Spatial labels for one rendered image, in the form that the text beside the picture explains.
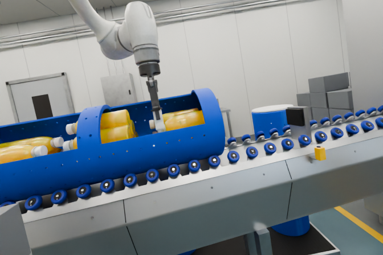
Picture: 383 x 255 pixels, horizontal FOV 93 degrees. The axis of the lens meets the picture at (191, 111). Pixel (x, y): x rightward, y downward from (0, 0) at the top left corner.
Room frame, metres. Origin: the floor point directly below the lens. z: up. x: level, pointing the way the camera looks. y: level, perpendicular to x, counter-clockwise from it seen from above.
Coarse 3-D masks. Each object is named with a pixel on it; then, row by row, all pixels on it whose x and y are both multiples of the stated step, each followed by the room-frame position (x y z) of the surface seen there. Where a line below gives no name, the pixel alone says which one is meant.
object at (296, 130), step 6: (288, 108) 0.85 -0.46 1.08; (294, 108) 0.81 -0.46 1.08; (300, 108) 0.77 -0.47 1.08; (306, 108) 0.76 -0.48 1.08; (288, 114) 0.83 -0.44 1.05; (294, 114) 0.79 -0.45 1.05; (300, 114) 0.76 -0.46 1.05; (306, 114) 0.76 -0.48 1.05; (288, 120) 0.84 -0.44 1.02; (294, 120) 0.80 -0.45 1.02; (300, 120) 0.76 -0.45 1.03; (306, 120) 0.76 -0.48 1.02; (294, 126) 0.83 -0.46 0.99; (300, 126) 0.79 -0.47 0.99; (306, 126) 0.76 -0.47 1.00; (294, 132) 0.83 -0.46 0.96; (300, 132) 0.79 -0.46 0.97; (306, 132) 0.76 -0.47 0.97; (294, 138) 0.84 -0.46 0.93
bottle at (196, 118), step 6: (186, 114) 0.67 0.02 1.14; (192, 114) 0.66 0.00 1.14; (198, 114) 0.66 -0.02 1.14; (168, 120) 0.66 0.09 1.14; (174, 120) 0.65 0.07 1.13; (180, 120) 0.65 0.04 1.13; (186, 120) 0.65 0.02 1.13; (192, 120) 0.65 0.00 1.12; (198, 120) 0.65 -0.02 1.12; (204, 120) 0.66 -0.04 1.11; (168, 126) 0.64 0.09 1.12; (174, 126) 0.64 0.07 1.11; (180, 126) 0.64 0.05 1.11; (186, 126) 0.64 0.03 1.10
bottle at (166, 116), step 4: (192, 108) 0.79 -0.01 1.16; (196, 108) 0.78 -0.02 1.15; (172, 112) 0.77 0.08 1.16; (176, 112) 0.77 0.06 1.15; (180, 112) 0.76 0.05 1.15; (184, 112) 0.76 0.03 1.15; (188, 112) 0.76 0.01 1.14; (164, 116) 0.75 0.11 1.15; (168, 116) 0.75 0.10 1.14; (172, 116) 0.75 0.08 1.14; (164, 120) 0.74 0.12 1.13
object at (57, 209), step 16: (320, 144) 0.70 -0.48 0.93; (336, 144) 0.70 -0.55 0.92; (256, 160) 0.66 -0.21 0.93; (272, 160) 0.66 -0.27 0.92; (176, 176) 0.62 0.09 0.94; (192, 176) 0.62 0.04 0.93; (208, 176) 0.62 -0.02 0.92; (112, 192) 0.59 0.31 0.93; (128, 192) 0.59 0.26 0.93; (144, 192) 0.59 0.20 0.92; (48, 208) 0.56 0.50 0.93; (64, 208) 0.56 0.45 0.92; (80, 208) 0.56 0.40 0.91
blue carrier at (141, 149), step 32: (192, 96) 0.81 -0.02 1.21; (0, 128) 0.69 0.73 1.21; (32, 128) 0.74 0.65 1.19; (64, 128) 0.77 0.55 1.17; (96, 128) 0.57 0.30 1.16; (192, 128) 0.60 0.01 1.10; (224, 128) 0.62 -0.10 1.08; (32, 160) 0.53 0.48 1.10; (64, 160) 0.54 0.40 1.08; (96, 160) 0.55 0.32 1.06; (128, 160) 0.57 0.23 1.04; (160, 160) 0.60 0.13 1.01; (0, 192) 0.53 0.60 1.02; (32, 192) 0.56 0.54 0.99
